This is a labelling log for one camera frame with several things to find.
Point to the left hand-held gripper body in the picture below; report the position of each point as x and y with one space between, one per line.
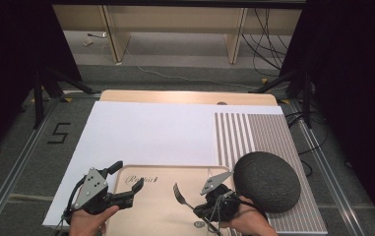
91 188

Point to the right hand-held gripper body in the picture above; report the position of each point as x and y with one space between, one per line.
222 201

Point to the beige tray with rabbit print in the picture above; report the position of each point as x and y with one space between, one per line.
155 206

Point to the silver fork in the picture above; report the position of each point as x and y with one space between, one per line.
178 193

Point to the black round slate plate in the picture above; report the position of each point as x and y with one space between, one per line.
267 180

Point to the person's right hand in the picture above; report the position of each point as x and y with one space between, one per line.
250 223

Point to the person's left hand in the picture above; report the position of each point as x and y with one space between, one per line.
88 224

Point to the white board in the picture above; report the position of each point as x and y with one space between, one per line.
142 131

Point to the striped placemat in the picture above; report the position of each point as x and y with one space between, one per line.
267 134

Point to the yellow tape marker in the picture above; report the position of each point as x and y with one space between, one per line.
66 99
285 101
264 80

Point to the black metal stand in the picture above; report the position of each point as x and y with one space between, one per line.
38 98
306 98

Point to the small white adapter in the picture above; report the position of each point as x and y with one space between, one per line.
88 42

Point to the dark curtain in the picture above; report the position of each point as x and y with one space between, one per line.
11 65
355 82

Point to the beige wooden shelf unit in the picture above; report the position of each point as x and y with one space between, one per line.
175 19

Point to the aluminium floor rail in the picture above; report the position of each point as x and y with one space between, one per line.
329 177
14 173

